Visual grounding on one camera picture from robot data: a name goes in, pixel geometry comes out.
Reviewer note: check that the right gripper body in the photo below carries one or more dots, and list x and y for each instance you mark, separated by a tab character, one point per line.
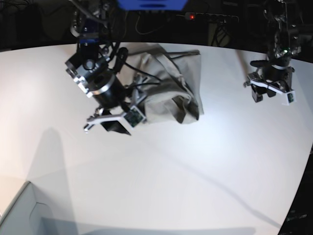
114	99

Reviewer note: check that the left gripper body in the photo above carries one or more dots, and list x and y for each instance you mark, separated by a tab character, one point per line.
279	78

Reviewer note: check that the beige t-shirt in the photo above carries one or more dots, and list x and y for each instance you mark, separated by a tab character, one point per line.
173	90

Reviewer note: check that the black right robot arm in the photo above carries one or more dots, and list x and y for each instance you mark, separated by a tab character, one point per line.
94	68

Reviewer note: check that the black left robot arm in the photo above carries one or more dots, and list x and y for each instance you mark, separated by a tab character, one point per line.
283	43

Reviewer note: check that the blue plastic crate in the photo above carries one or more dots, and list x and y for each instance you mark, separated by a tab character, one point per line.
142	5

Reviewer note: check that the white power strip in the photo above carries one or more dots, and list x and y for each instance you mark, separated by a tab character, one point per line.
211	18

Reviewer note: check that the grey cardboard box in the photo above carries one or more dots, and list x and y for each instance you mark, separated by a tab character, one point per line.
32	212

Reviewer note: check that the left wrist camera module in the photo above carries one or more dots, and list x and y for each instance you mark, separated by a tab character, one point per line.
288	98

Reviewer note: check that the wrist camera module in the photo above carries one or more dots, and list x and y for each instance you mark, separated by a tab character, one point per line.
288	98
134	116

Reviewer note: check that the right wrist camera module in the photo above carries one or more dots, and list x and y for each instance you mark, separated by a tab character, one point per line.
134	116

